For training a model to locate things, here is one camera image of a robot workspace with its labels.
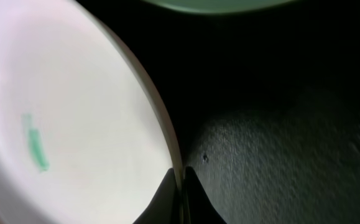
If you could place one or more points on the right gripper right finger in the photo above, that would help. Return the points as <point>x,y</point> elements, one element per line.
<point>198,208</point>

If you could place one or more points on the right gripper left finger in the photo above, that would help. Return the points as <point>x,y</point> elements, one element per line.
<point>164,206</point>

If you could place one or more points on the white plate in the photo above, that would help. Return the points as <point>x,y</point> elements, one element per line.
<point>84,134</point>

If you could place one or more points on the mint green plate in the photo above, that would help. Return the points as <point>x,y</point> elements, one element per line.
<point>217,6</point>

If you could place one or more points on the round black serving tray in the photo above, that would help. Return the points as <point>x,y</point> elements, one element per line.
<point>265,103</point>

